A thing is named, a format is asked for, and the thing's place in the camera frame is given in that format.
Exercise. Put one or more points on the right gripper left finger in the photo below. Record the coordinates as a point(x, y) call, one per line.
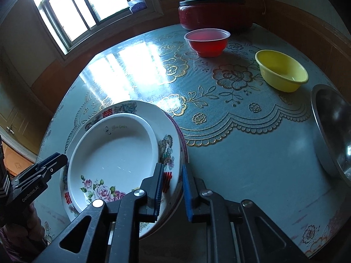
point(109, 232)

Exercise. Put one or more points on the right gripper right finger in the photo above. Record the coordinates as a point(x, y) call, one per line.
point(236, 232)

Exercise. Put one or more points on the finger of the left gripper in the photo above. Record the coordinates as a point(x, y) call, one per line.
point(49, 166)
point(20, 182)

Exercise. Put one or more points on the small white rose dish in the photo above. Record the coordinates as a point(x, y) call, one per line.
point(111, 159)

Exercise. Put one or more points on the red-character floral deep plate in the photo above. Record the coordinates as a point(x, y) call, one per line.
point(149, 113)

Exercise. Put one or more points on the large purple-rimmed floral plate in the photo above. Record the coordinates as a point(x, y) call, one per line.
point(183, 145)

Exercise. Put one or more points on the stainless steel bowl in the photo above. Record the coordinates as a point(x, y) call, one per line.
point(331, 131)

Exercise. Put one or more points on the yellow plastic bowl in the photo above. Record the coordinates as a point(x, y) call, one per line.
point(281, 71)

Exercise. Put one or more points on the red plastic bowl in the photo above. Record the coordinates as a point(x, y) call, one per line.
point(208, 42)

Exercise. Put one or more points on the person's left hand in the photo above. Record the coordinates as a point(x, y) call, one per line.
point(24, 227)

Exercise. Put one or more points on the wooden door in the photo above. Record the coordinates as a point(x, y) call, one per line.
point(23, 124)

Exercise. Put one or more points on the floral plastic tablecloth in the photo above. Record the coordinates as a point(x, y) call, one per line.
point(244, 138)

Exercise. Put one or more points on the blue-white item on sill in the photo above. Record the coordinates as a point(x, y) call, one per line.
point(137, 6)

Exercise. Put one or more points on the red electric cooker pot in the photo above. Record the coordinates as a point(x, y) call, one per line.
point(230, 17)

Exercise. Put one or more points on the window with frame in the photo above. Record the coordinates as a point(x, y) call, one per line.
point(61, 27)

